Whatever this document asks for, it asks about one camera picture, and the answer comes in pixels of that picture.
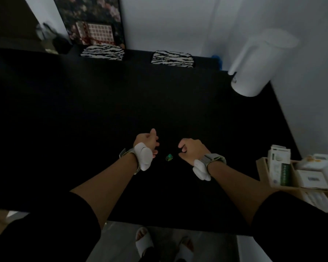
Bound person's left hand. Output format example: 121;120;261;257
133;129;160;159

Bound person's right hand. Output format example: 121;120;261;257
178;138;211;166

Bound person's left forearm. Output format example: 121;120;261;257
70;153;139;229

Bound person's right forearm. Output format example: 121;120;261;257
207;162;279;225

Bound white left wrist tracker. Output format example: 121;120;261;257
119;142;154;175

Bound white wrist tracker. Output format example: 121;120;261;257
192;153;227;181
119;142;154;175

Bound white right wrist tracker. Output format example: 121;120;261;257
192;153;227;181

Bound zebra striped chair cushion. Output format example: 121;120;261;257
151;51;195;68
80;44;125;61

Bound wooden organiser tray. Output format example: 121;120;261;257
256;157;328;216

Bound tall white box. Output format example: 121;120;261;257
267;145;291;186

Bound white left slipper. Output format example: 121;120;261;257
135;227;155;258

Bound white slipper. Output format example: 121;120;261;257
135;227;155;258
177;237;195;262

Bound dark green packet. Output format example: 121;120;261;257
280;163;292;186

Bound white right slipper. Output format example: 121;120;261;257
177;237;195;262

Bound white cylindrical appliance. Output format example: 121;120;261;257
228;28;300;97

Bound red checkered gift box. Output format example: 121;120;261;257
75;21;115;46

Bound white packet with yellow print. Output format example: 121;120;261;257
295;154;328;171

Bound flat white box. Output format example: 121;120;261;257
296;170;328;190

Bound dark bag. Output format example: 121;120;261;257
35;22;73;55

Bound dark floral picture panel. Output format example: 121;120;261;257
53;0;126;48

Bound black right sleeve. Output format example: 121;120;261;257
251;191;328;262

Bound black sleeve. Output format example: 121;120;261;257
251;191;328;262
0;192;102;262

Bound black left sleeve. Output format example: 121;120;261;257
0;192;102;262

